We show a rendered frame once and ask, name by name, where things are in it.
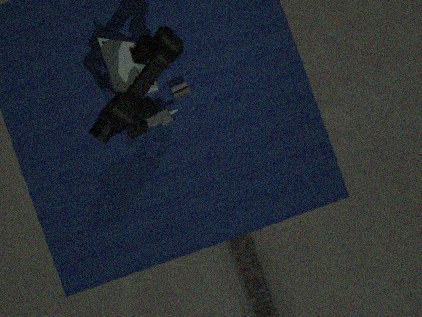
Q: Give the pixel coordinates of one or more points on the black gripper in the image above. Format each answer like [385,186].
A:
[147,108]

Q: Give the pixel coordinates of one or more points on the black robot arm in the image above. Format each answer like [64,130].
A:
[121,111]

